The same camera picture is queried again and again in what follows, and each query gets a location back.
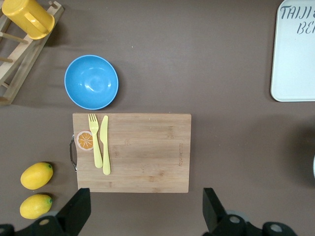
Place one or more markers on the wooden mug rack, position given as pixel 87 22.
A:
pixel 24 56

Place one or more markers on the orange slice coaster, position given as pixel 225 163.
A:
pixel 83 141

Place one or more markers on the blue bowl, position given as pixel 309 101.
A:
pixel 91 82

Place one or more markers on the yellow lemon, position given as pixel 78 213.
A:
pixel 36 175
pixel 35 206

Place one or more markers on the wooden cutting board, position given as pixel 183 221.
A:
pixel 147 152

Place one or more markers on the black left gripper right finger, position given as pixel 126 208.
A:
pixel 216 218

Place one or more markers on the cream tray with bear print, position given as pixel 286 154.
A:
pixel 295 61

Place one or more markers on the yellow plastic fork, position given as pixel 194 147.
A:
pixel 96 147

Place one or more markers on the yellow plastic knife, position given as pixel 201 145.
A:
pixel 105 152

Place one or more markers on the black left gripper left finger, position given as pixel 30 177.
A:
pixel 73 211

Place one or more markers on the yellow mug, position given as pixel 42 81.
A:
pixel 27 17

